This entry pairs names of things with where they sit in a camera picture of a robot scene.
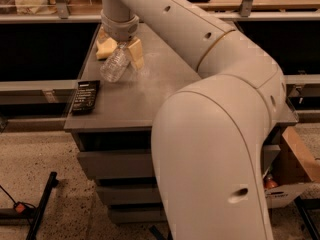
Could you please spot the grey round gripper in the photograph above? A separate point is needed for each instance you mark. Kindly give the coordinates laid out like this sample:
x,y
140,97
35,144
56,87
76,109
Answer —
x,y
120,28

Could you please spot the clear plastic water bottle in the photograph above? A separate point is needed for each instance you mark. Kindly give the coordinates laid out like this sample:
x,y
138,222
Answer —
x,y
116,64

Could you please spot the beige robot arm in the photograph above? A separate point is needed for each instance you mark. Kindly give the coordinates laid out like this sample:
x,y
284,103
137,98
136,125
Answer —
x,y
207,137

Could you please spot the yellow sponge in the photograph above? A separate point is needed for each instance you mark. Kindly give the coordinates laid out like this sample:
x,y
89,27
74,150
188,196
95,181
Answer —
x,y
105,49

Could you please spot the black label card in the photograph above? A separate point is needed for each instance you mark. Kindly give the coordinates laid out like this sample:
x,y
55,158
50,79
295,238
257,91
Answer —
x,y
85,97

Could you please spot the grey metal railing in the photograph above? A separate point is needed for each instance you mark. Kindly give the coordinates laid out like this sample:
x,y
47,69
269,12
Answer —
x,y
89,10

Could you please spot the grey drawer cabinet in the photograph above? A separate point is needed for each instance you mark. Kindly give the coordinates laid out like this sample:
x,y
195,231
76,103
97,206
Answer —
x,y
125,111

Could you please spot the top grey drawer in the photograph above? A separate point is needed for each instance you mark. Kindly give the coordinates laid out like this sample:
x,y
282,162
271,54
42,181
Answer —
x,y
117,164

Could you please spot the grey drawer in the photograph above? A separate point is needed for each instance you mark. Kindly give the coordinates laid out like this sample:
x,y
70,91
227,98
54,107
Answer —
x,y
137,215
129,194
117,164

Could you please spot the middle grey drawer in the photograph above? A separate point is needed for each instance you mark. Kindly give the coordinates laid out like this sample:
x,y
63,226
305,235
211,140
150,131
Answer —
x,y
129,194

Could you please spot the black floor stand bar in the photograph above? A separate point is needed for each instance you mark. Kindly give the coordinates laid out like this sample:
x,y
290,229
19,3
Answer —
x,y
52,182

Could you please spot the bottom grey drawer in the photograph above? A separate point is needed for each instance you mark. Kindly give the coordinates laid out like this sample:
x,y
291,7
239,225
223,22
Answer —
x,y
137,215

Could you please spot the brown cardboard box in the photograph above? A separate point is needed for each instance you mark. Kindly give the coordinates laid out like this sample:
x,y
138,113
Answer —
x,y
294,169

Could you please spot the orange cable connector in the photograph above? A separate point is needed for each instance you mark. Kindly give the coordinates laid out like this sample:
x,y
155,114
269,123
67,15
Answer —
x,y
19,207

